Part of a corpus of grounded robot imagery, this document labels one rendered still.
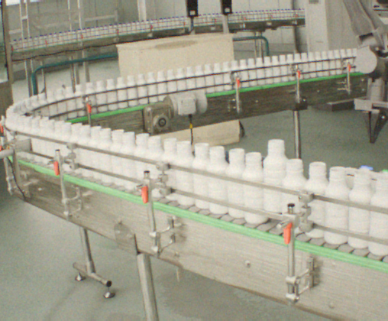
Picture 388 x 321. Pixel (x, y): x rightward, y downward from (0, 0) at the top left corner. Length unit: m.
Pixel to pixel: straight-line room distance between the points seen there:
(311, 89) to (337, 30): 3.89
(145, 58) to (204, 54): 0.65
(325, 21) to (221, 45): 1.96
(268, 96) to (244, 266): 2.16
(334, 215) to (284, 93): 2.35
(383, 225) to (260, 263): 0.35
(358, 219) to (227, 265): 0.40
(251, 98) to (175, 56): 2.34
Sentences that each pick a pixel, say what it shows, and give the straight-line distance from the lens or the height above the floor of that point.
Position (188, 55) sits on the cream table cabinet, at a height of 1.01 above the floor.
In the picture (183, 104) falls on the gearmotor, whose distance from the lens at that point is 2.93.
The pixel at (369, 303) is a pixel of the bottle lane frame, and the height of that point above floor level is 0.89.
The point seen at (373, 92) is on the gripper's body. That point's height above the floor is 1.30.
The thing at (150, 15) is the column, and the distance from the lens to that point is 12.22.
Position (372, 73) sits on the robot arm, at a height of 1.35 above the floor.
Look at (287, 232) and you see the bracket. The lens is 1.14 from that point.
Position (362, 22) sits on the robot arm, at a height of 1.46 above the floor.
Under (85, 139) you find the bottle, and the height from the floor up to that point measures 1.13.
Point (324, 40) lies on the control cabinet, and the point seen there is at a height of 0.96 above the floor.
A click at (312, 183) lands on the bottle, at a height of 1.13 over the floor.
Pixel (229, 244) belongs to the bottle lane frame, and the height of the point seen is 0.94.
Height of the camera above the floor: 1.52
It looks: 16 degrees down
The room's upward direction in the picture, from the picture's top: 5 degrees counter-clockwise
